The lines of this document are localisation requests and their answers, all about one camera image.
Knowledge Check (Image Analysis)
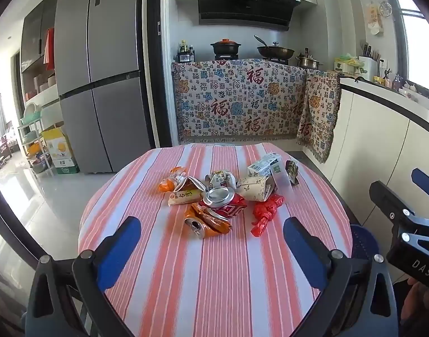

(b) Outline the pink striped tablecloth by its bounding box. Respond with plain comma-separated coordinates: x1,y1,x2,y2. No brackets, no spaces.
77,143,353,337

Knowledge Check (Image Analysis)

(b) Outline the condiment bottle rack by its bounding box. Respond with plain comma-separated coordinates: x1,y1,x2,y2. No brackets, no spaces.
176,40,196,63

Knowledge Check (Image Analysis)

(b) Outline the person's right hand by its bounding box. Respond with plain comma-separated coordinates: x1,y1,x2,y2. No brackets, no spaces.
407,277,429,337

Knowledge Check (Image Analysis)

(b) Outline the yellow snack packet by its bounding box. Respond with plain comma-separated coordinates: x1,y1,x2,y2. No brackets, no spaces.
168,189,203,207

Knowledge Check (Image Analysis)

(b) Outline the blue plastic wastebasket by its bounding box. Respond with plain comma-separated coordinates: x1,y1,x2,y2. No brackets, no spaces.
350,224,381,264

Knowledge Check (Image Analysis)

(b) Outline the small printed blanket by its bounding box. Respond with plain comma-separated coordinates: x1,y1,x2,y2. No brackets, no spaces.
296,68,342,164

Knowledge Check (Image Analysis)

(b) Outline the large printed blanket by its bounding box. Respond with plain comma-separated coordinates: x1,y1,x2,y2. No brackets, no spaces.
170,60,308,144

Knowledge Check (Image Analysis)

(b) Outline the silver wrapper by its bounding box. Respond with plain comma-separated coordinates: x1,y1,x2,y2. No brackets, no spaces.
205,170,240,192

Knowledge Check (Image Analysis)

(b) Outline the beige paper carton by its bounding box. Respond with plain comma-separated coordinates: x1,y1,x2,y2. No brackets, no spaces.
236,176,278,202

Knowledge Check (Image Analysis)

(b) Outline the yellow cardboard box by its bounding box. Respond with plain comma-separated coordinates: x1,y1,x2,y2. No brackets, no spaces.
41,126,76,169

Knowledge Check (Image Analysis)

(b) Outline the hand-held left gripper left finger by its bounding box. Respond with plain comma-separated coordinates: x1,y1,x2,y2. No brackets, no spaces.
25,216,142,337

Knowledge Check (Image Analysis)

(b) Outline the white utensil holder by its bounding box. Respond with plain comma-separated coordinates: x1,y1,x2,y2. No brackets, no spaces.
358,44,380,81

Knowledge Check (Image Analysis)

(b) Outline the hanging wall ornament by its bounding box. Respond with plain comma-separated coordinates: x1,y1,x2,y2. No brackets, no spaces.
365,2,392,36

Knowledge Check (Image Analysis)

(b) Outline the white green milk carton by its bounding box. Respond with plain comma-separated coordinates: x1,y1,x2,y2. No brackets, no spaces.
247,152,282,178

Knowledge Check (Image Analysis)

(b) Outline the grey refrigerator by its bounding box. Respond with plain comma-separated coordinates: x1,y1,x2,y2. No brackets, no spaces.
54,0,155,174

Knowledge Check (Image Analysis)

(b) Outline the red hanging bag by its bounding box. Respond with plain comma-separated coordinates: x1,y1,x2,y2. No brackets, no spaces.
42,28,55,71

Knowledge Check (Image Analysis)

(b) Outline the white wrapper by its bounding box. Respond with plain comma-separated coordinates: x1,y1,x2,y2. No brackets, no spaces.
174,174,206,193

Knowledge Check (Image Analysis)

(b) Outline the crushed red can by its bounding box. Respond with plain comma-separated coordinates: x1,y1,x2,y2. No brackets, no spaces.
202,187,248,218

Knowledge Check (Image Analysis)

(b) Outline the black clay pot orange lid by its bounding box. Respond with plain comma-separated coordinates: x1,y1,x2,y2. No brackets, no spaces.
210,38,239,57

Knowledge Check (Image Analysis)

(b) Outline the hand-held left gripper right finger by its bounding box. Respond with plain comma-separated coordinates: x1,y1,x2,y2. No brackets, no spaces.
283,217,399,337

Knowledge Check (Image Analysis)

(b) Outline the crushed orange can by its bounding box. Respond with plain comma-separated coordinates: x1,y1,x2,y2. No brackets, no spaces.
184,204,233,240

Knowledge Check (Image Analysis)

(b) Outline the yellow green plastic bag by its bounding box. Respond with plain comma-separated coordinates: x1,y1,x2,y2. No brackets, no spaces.
334,53,364,74

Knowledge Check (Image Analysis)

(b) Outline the green cardboard box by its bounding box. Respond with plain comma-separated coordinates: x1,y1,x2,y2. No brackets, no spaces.
53,163,80,175

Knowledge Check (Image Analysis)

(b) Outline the cream kitchen cabinet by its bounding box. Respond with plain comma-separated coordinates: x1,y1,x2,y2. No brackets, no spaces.
336,75,429,215

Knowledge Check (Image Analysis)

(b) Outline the orange snack wrapper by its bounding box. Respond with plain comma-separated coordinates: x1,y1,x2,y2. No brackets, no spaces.
159,167,187,193

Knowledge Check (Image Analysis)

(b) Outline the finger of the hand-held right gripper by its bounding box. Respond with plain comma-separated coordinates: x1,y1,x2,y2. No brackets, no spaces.
369,181,429,241
411,168,429,193

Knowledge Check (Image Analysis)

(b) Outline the window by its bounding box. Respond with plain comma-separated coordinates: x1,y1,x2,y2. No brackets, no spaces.
386,0,429,95

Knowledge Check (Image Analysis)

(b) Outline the black range hood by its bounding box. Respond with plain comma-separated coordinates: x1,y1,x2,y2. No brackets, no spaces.
197,0,301,31

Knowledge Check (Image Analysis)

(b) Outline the clear plastic wrapper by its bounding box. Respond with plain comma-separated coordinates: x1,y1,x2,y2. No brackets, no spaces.
271,167,294,193

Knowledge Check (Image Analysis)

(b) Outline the black wok with lid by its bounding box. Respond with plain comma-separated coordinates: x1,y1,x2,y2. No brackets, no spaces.
254,35,295,60

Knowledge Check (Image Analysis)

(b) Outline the stainless steel pot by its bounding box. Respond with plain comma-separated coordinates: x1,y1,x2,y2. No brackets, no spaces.
295,52,324,70

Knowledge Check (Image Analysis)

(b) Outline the green gold wrapper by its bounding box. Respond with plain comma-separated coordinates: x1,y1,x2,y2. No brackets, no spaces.
285,160,300,186

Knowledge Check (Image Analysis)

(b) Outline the rack with plastic basins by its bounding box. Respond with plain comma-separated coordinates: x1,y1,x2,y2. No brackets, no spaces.
17,102,55,176

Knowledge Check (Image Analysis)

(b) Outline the red plastic bag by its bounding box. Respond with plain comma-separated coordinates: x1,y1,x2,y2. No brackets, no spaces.
250,195,284,237

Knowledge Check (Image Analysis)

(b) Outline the dark wall shelf cabinet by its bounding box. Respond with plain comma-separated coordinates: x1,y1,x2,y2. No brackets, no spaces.
20,0,61,113

